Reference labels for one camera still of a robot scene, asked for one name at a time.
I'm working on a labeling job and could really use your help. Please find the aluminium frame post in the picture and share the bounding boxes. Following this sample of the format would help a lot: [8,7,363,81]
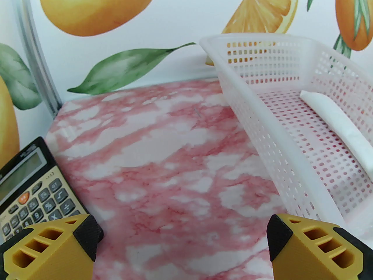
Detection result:
[11,0,63,118]

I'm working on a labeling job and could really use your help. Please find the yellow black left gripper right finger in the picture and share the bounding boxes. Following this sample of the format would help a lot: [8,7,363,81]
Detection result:
[267,214,373,280]

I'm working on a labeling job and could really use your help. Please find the black gold desk calculator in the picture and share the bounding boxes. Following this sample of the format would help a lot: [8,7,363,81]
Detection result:
[0,137,91,244]

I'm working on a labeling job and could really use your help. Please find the rolled white napkin bundle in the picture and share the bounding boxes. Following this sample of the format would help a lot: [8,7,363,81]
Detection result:
[300,90,373,183]

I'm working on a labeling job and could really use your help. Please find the white perforated plastic basket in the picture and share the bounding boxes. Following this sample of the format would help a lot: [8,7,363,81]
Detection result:
[200,33,373,240]

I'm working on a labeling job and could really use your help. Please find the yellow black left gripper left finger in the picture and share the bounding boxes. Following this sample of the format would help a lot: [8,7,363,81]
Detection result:
[0,214,104,280]

